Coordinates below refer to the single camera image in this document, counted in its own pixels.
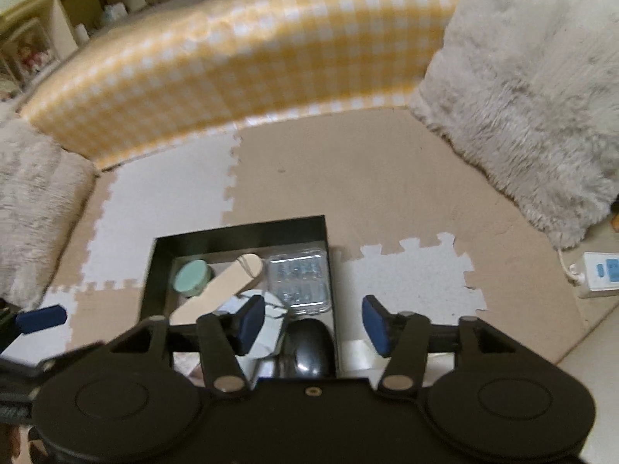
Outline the black computer mouse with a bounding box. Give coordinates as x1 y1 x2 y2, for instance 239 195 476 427
278 319 337 379

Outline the black storage box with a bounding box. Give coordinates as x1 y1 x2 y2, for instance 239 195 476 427
139 213 342 380

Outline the wooden flat stick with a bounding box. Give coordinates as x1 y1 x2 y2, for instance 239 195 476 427
169 254 264 326

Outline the clear plastic nail case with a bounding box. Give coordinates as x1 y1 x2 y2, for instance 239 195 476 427
267 247 332 315

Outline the mint green round tin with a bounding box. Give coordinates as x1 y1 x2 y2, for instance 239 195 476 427
172 260 212 297

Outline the white fluffy pillow left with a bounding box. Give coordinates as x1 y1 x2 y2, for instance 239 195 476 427
1 102 96 310

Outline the white fluffy pillow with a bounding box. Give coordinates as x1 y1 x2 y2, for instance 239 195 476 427
1 102 96 310
409 0 618 249

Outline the white power strip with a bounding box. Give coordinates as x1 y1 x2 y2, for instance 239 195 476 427
577 251 619 299

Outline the yellow checkered blanket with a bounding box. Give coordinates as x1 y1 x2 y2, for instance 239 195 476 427
20 0 460 169

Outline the white fluffy pillow right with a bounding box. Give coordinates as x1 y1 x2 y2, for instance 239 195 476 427
409 0 618 249

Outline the wooden shelf unit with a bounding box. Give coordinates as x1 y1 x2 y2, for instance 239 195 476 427
1 0 147 99

